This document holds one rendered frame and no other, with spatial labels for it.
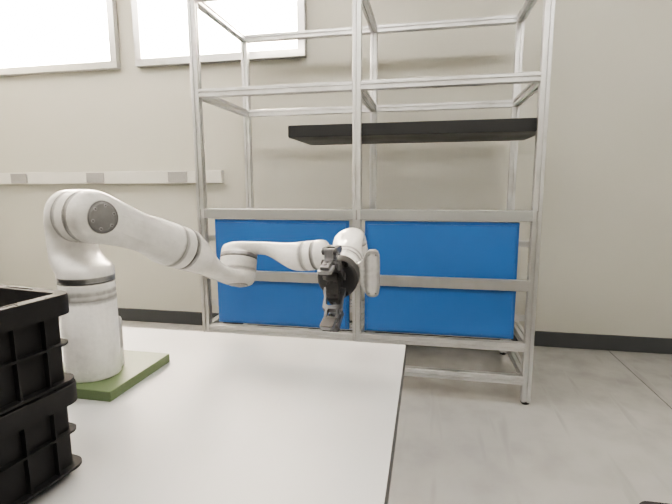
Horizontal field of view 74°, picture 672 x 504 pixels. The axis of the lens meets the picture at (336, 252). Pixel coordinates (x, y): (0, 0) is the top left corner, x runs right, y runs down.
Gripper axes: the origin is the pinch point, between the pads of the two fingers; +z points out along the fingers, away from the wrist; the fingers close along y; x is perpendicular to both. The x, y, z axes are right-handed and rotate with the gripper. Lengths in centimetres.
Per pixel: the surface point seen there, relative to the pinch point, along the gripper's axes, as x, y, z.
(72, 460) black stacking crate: -27.4, -12.7, 25.1
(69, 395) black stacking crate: -26.1, -3.6, 24.9
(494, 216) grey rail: 50, -13, -148
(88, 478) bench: -24.9, -14.4, 25.9
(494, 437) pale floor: 48, -99, -106
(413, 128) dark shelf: 12, 28, -156
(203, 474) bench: -11.3, -14.8, 22.8
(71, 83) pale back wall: -243, 69, -252
